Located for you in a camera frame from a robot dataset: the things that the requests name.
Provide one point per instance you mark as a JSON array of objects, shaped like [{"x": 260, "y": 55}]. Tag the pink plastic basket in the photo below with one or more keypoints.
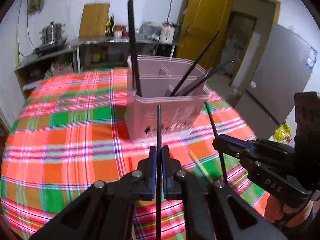
[{"x": 162, "y": 110}]

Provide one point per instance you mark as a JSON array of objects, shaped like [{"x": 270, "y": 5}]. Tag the wooden cutting board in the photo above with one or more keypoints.
[{"x": 94, "y": 20}]

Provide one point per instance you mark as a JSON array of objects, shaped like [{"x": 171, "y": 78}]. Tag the black chopsticks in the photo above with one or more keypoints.
[{"x": 197, "y": 60}]

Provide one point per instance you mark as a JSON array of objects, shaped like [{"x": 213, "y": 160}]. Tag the single black chopstick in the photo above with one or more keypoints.
[
  {"x": 203, "y": 83},
  {"x": 132, "y": 42},
  {"x": 197, "y": 82},
  {"x": 159, "y": 130},
  {"x": 212, "y": 122}
]

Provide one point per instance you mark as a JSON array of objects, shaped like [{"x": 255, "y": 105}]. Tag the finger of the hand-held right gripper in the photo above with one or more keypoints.
[
  {"x": 241, "y": 140},
  {"x": 227, "y": 146}
]

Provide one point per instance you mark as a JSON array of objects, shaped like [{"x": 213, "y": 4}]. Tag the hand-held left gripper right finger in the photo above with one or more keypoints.
[{"x": 165, "y": 172}]

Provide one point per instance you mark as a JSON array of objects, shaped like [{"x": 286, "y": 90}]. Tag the grey refrigerator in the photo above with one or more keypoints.
[{"x": 275, "y": 75}]

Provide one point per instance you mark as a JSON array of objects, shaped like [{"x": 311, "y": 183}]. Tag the white kitchen appliance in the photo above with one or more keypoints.
[{"x": 150, "y": 31}]

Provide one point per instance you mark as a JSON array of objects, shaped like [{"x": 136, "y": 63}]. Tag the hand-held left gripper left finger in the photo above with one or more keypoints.
[{"x": 153, "y": 172}]

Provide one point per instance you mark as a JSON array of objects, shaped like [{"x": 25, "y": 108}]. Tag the pink bag with greens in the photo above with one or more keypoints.
[{"x": 61, "y": 67}]

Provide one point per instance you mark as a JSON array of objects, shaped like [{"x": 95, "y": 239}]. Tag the yellow packet under counter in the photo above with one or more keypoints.
[{"x": 95, "y": 57}]

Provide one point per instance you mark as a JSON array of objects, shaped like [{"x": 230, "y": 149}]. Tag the steel steamer pot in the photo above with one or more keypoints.
[{"x": 51, "y": 33}]

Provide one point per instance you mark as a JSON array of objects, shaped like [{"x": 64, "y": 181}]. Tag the yellow snack bag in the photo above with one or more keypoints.
[{"x": 282, "y": 132}]

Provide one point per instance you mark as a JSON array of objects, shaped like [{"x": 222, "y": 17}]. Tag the yellow power strip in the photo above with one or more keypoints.
[{"x": 17, "y": 55}]

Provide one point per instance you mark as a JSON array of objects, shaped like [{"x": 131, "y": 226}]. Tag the plaid tablecloth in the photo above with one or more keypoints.
[{"x": 62, "y": 142}]

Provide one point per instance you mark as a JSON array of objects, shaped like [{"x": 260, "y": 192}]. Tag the light wooden chopstick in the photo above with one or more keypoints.
[{"x": 201, "y": 166}]

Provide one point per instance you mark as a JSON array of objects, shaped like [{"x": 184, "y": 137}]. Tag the metal kitchen counter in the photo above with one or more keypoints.
[{"x": 95, "y": 41}]

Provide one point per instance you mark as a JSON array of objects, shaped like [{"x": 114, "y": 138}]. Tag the person's right hand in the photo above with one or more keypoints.
[{"x": 292, "y": 215}]

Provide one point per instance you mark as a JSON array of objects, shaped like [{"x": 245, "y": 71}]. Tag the yellow wooden door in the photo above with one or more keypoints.
[{"x": 200, "y": 17}]

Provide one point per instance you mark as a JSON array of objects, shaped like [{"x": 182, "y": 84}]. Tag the black gas stove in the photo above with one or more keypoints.
[{"x": 50, "y": 47}]

